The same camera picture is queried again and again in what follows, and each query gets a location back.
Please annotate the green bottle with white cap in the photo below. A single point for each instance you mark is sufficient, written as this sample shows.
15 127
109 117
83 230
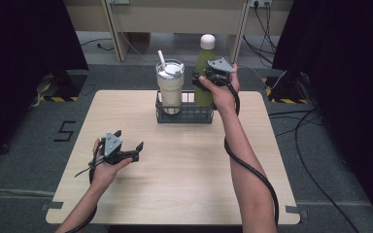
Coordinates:
204 55

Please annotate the person's left hand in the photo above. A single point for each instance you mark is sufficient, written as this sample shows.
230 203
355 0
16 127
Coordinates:
108 173

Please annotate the grey tape strip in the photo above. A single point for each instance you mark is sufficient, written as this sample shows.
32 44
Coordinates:
52 206
296 211

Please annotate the cream tumbler with straw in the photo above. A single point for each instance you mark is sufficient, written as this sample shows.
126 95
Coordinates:
171 87

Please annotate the beige desk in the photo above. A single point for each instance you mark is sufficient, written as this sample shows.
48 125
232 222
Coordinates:
175 16

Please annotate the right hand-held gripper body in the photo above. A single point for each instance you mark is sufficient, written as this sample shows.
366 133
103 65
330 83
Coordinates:
220 69

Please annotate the black stand base striped tape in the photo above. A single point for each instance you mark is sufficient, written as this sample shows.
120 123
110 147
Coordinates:
63 85
286 89

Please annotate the person's right hand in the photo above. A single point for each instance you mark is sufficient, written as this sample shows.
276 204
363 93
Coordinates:
221 93

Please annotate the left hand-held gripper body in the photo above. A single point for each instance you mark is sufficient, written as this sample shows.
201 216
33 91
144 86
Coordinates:
112 149

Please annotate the white power strip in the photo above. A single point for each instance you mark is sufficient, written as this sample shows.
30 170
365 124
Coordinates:
260 2

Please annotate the dark curtain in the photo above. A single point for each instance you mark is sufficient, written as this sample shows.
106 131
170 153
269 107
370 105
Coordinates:
349 81
19 64

